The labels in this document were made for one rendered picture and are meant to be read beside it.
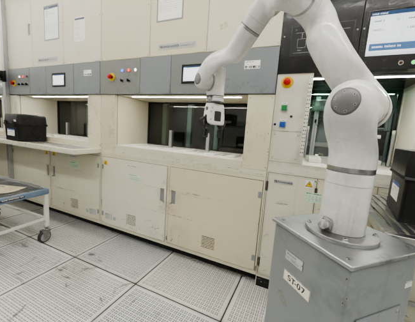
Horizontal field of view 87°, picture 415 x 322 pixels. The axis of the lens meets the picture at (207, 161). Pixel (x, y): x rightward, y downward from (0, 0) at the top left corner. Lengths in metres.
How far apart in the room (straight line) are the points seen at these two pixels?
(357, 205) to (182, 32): 1.54
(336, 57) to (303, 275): 0.61
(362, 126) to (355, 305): 0.42
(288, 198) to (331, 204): 0.78
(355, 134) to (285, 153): 0.82
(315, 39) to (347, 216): 0.51
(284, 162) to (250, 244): 0.61
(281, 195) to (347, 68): 0.91
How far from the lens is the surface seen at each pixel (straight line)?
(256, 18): 0.98
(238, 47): 1.00
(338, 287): 0.67
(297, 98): 1.45
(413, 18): 1.59
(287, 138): 1.44
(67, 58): 2.65
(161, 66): 1.83
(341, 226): 0.72
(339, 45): 0.77
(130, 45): 2.08
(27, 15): 3.29
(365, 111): 0.63
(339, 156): 0.69
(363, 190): 0.71
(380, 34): 1.55
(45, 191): 2.25
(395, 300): 0.84
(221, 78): 1.06
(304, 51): 1.51
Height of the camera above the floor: 1.03
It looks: 8 degrees down
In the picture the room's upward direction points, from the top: 4 degrees clockwise
